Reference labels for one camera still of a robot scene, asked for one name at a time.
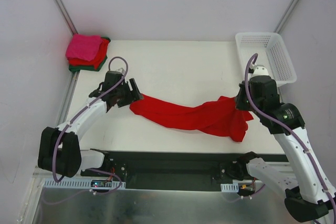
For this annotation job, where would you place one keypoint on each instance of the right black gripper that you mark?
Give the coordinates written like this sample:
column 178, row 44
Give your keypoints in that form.
column 241, row 99

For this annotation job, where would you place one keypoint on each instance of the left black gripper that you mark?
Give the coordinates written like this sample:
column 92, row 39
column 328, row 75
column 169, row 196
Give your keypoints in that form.
column 126, row 94

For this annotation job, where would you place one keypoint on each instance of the red t shirt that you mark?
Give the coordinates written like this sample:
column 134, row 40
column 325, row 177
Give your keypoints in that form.
column 98, row 59
column 218, row 118

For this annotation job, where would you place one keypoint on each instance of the white plastic basket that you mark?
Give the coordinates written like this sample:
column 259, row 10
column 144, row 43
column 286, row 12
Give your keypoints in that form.
column 272, row 54

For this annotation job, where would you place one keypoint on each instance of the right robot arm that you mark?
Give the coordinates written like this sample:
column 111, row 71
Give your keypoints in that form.
column 310, row 196

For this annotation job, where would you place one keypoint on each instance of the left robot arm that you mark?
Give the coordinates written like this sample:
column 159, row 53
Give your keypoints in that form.
column 59, row 150

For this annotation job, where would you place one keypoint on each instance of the folded red t shirt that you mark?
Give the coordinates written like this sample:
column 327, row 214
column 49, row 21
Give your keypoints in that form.
column 98, row 59

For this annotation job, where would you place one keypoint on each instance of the folded pink t shirt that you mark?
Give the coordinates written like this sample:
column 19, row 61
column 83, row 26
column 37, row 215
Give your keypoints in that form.
column 83, row 47

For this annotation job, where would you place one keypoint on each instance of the folded green t shirt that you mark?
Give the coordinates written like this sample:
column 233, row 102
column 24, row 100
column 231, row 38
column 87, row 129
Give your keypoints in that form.
column 87, row 68

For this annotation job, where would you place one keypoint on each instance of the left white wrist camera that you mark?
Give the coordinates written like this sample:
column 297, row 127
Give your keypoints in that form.
column 121, row 70

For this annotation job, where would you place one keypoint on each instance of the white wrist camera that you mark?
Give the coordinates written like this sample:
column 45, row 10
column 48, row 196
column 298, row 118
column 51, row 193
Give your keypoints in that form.
column 121, row 70
column 257, row 70

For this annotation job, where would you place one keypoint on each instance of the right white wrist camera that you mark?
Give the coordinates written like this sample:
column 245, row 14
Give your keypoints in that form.
column 257, row 70

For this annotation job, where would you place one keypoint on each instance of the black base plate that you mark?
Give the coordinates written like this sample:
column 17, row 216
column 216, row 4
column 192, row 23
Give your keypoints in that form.
column 172, row 171

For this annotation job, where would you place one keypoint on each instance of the right grey cable duct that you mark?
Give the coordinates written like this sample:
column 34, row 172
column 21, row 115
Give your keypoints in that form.
column 230, row 188

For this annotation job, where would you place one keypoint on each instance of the grey cable duct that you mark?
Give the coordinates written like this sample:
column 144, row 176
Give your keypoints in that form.
column 230, row 188
column 84, row 184

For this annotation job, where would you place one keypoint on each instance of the left grey cable duct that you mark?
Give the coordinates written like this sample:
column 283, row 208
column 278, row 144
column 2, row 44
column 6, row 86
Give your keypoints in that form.
column 84, row 184

